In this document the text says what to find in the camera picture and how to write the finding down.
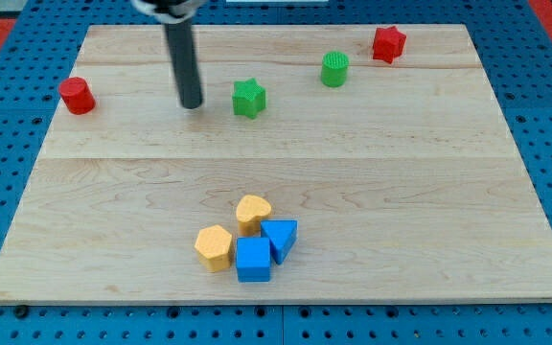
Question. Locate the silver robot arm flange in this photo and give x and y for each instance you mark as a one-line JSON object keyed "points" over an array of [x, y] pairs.
{"points": [[168, 11]]}

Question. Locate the green star block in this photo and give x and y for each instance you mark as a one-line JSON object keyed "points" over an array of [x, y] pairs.
{"points": [[248, 98]]}

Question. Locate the red star block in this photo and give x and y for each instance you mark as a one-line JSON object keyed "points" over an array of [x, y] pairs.
{"points": [[388, 44]]}

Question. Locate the yellow heart block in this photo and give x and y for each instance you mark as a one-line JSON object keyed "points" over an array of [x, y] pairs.
{"points": [[250, 211]]}

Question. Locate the wooden board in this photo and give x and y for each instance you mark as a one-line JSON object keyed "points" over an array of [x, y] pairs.
{"points": [[406, 182]]}

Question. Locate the blue triangle block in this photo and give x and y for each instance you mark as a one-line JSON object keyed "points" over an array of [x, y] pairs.
{"points": [[282, 235]]}

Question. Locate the blue cube block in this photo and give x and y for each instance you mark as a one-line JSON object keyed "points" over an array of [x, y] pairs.
{"points": [[253, 259]]}

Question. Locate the yellow hexagon block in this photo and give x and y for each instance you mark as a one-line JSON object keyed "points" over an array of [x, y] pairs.
{"points": [[214, 248]]}

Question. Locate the green cylinder block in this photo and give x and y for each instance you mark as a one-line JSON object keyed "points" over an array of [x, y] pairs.
{"points": [[334, 69]]}

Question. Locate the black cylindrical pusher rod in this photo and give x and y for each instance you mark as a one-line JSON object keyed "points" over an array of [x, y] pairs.
{"points": [[182, 50]]}

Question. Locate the red cylinder block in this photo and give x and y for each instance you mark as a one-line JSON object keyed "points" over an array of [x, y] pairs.
{"points": [[76, 95]]}

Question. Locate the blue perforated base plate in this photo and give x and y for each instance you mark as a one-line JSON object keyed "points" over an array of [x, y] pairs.
{"points": [[516, 50]]}

